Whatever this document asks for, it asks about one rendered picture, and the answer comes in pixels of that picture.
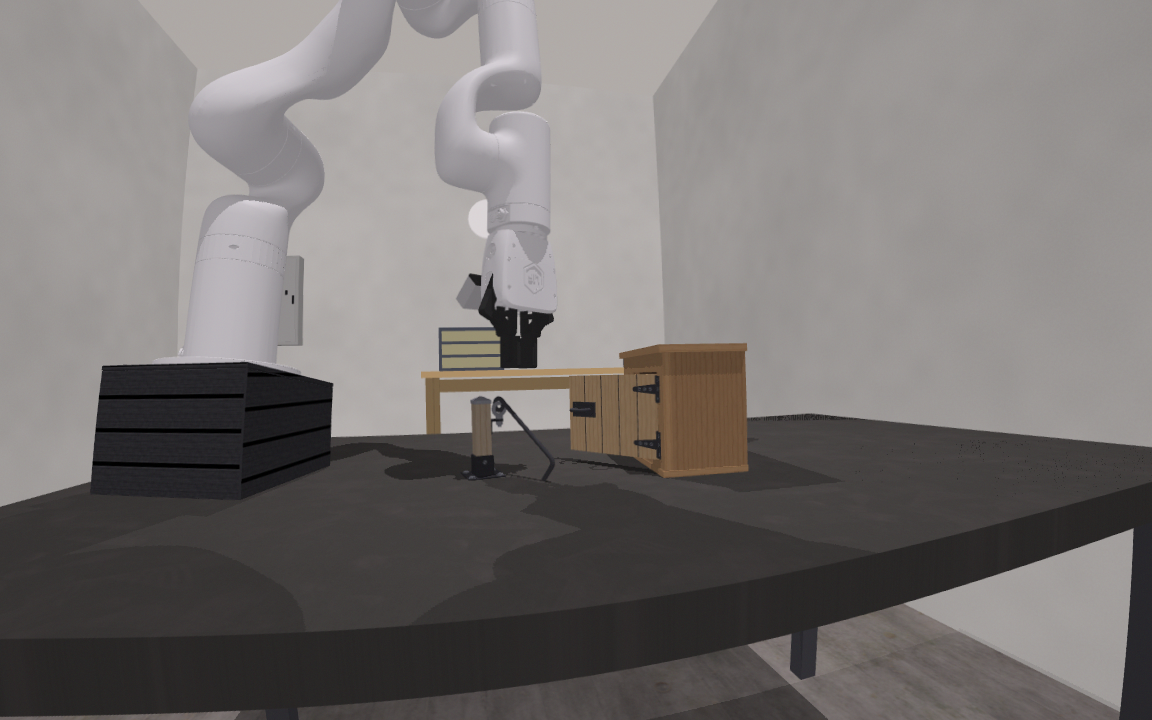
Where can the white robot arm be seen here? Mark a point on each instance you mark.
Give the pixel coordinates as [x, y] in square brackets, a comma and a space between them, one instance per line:
[238, 120]

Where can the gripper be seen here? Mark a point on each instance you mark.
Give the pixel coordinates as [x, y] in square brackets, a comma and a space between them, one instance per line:
[522, 275]

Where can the light wooden cabinet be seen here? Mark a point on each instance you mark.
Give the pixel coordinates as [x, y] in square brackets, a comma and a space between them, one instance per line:
[687, 409]

